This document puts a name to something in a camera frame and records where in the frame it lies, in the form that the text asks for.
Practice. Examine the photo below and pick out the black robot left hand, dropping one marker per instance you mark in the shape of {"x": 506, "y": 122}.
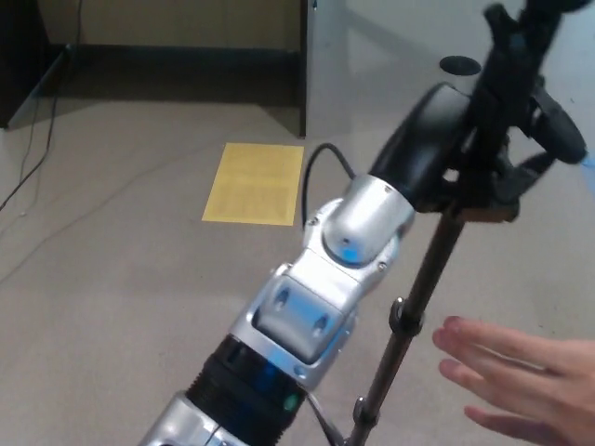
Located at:
{"x": 427, "y": 139}

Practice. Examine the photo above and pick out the bare person hand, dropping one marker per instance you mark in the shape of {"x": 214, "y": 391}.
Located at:
{"x": 534, "y": 371}

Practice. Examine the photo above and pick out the black tripod with phone clamp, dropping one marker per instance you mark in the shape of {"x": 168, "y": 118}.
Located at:
{"x": 504, "y": 74}

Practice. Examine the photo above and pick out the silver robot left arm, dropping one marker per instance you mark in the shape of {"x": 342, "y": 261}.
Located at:
{"x": 321, "y": 288}

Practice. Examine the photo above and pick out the black round floor cover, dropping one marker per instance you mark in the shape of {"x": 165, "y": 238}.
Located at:
{"x": 458, "y": 65}

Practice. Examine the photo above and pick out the blue plastic scrap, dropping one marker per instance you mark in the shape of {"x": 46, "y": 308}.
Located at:
{"x": 590, "y": 176}

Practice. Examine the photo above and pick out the yellow paper sheet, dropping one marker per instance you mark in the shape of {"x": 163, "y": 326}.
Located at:
{"x": 255, "y": 186}

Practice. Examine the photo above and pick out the dark wooden desk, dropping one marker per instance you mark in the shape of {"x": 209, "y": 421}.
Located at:
{"x": 186, "y": 60}

